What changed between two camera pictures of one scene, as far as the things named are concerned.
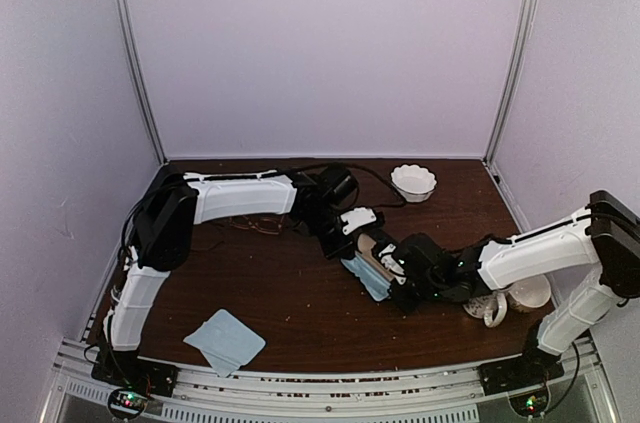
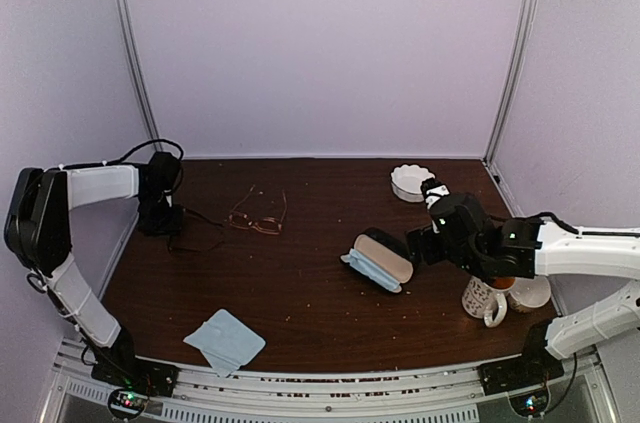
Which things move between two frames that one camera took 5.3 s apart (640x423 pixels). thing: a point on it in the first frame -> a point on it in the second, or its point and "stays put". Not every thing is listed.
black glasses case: (368, 245) stays put
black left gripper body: (331, 248) -> (155, 216)
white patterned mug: (491, 308) stays put
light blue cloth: (226, 343) stays put
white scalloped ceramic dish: (414, 183) stays put
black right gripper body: (407, 304) -> (432, 255)
